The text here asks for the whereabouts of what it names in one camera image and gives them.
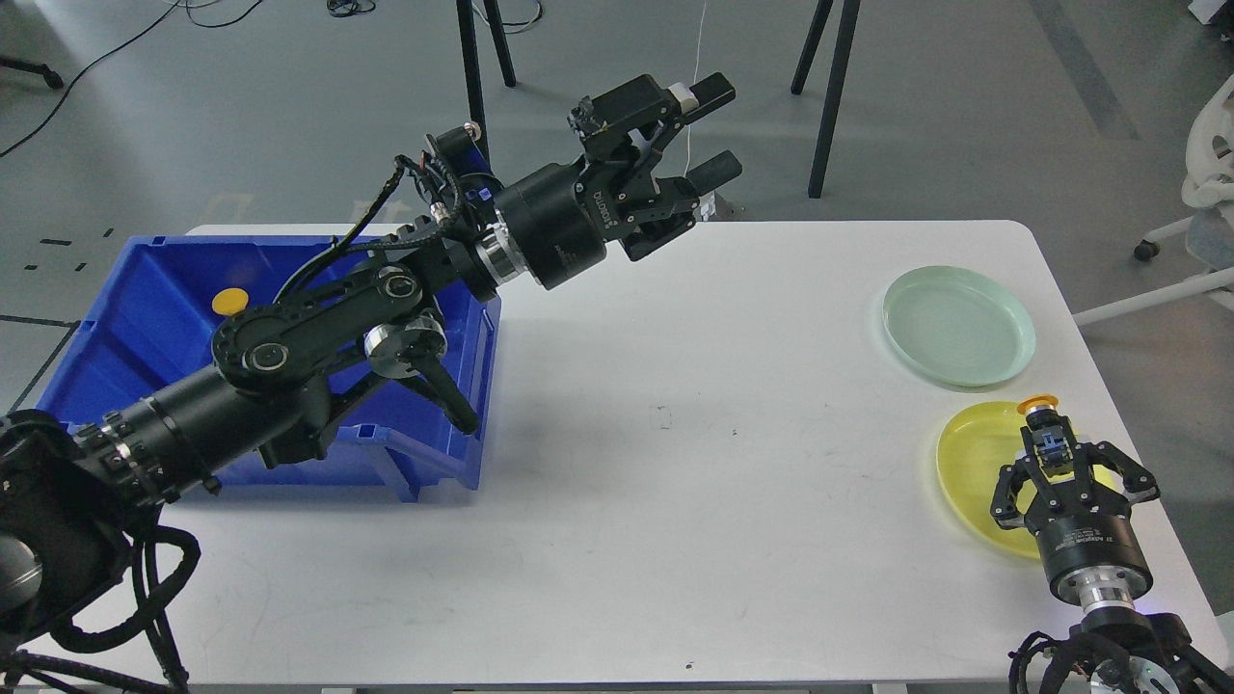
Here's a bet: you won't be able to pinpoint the black stand legs right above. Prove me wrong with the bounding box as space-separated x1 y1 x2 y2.
790 0 863 200

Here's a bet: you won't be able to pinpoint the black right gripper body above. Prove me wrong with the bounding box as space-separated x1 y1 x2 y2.
1024 474 1153 609

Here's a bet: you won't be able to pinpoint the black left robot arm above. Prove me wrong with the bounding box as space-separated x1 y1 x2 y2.
2 73 743 693

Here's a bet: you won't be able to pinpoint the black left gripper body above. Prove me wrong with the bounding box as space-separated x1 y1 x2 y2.
478 135 705 293

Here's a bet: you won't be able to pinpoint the black floor cable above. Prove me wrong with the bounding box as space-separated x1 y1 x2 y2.
0 0 263 157

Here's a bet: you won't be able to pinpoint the yellow plate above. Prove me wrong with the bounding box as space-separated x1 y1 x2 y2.
937 401 1124 562

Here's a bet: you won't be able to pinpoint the white cable with plug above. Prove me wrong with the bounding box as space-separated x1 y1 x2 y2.
679 0 722 224

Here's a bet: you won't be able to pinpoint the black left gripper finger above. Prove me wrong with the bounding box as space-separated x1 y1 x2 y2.
568 73 737 174
656 149 743 209

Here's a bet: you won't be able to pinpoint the yellow push button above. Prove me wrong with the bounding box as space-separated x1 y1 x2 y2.
1017 391 1074 477
210 288 251 317

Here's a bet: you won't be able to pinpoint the yellow push button front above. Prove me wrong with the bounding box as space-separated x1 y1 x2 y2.
1017 391 1074 477

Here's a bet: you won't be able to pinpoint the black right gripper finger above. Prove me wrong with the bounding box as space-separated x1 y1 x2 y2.
1075 440 1161 508
990 453 1046 531

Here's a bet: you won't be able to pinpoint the black stand legs left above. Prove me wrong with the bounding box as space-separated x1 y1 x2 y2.
455 0 517 161

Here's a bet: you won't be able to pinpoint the pale green plate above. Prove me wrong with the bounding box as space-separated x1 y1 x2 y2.
880 265 1037 389

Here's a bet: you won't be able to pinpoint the yellow push button back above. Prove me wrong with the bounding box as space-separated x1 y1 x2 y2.
210 288 251 317

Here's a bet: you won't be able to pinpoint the white office chair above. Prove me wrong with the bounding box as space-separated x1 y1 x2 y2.
1072 79 1234 328

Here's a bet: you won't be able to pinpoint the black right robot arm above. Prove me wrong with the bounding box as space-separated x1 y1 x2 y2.
990 432 1232 693

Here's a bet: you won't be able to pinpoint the black stand legs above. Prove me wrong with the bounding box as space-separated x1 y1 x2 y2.
455 0 517 161
790 0 863 200

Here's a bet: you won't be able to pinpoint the blue plastic bin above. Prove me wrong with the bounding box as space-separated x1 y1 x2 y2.
37 233 484 503

